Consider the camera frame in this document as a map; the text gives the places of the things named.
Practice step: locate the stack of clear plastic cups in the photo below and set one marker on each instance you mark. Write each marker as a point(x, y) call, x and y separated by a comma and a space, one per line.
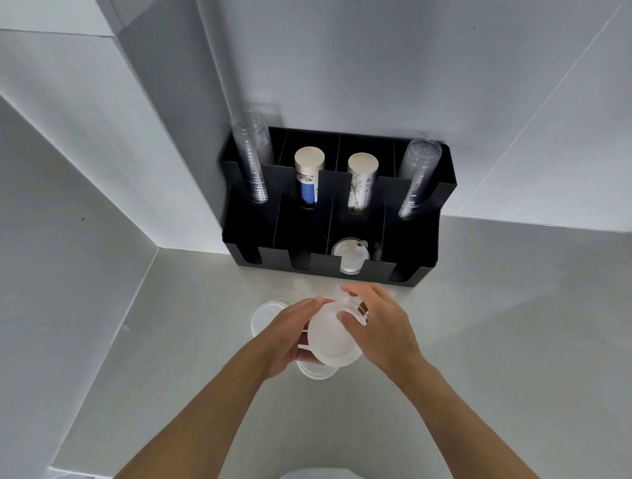
point(417, 172)
point(254, 163)

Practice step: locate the blue print paper cup stack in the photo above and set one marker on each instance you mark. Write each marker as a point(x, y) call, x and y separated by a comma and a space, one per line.
point(309, 163)

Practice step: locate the person's left hand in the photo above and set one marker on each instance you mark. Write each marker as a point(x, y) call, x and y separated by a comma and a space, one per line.
point(281, 345)

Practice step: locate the black print paper cup stack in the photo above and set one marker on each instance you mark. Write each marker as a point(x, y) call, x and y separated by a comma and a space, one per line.
point(363, 170)

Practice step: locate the person's right hand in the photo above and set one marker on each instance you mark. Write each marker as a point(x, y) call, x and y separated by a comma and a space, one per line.
point(385, 335)

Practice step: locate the person's right forearm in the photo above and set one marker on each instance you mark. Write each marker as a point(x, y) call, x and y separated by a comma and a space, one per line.
point(459, 424)

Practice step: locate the white lids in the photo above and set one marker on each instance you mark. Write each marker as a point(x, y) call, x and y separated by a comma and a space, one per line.
point(349, 256)

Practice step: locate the person's left forearm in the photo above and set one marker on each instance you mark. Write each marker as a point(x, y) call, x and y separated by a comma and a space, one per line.
point(197, 429)

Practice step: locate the black cup organizer rack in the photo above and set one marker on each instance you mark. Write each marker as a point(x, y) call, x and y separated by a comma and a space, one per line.
point(257, 232)

